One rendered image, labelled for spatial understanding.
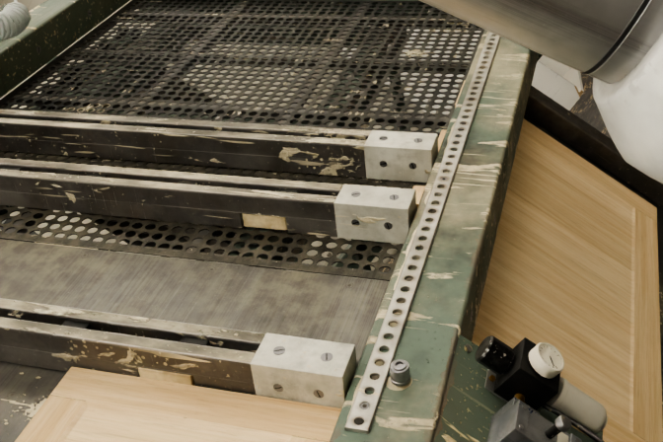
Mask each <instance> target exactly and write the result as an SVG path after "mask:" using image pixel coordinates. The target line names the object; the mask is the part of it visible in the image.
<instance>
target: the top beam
mask: <svg viewBox="0 0 663 442"><path fill-rule="evenodd" d="M128 1H130V0H46V1H44V2H42V3H41V4H39V5H38V6H36V7H35V8H33V9H32V10H30V12H29V13H30V16H31V20H30V22H29V24H28V26H27V27H26V29H25V30H24V31H23V32H22V33H20V34H19V35H17V36H16V37H12V38H8V39H6V40H3V39H2V40H1V41H0V98H2V97H3V96H4V95H6V94H7V93H8V92H10V91H11V90H12V89H14V88H15V87H16V86H18V85H19V84H20V83H22V82H23V81H24V80H26V79H27V78H28V77H30V76H31V75H32V74H34V73H35V72H36V71H38V70H39V69H40V68H41V67H42V66H43V65H45V64H46V63H47V62H48V61H50V60H51V59H52V58H54V57H55V56H56V55H58V54H59V53H60V52H62V51H63V50H64V49H66V48H67V47H68V46H70V45H71V44H72V43H74V42H75V41H76V40H78V39H79V38H80V37H82V36H83V35H85V34H86V33H87V32H89V31H90V30H91V29H93V28H94V27H95V26H97V25H98V24H99V23H101V22H102V21H103V20H105V19H106V18H107V17H109V16H110V15H111V14H112V13H114V12H115V11H116V10H118V9H119V8H120V7H122V6H123V5H124V4H126V3H127V2H128Z"/></svg>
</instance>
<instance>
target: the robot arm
mask: <svg viewBox="0 0 663 442"><path fill-rule="evenodd" d="M419 1H421V2H424V3H426V4H428V5H430V6H433V7H435V8H437V9H439V10H442V11H444V12H446V13H448V14H451V15H453V16H455V17H457V18H460V19H462V20H464V21H467V22H469V23H471V24H473V25H476V26H478V27H480V28H482V29H485V30H487V31H489V32H491V33H494V34H496V35H498V36H500V37H504V38H506V39H509V40H511V41H513V42H515V43H518V44H520V45H522V46H524V47H527V48H529V49H531V50H533V51H536V52H537V53H539V54H541V55H544V56H546V57H548V58H550V59H553V60H555V61H557V62H560V63H562V64H564V65H566V66H569V67H571V68H573V69H575V70H578V71H580V72H582V73H584V74H587V75H589V76H591V77H593V97H594V100H595V102H596V104H597V107H598V109H599V111H600V114H601V116H602V118H603V120H604V122H605V124H606V127H607V129H608V131H609V133H610V135H611V137H612V139H613V141H614V143H615V145H616V147H617V149H618V150H619V152H620V154H621V155H622V157H623V159H624V160H625V161H626V162H627V163H628V164H630V165H632V166H633V167H635V168H637V169H638V170H640V171H641V172H643V173H644V174H646V175H648V176H649V177H651V178H653V179H655V180H657V181H658V182H660V183H662V184H663V0H419Z"/></svg>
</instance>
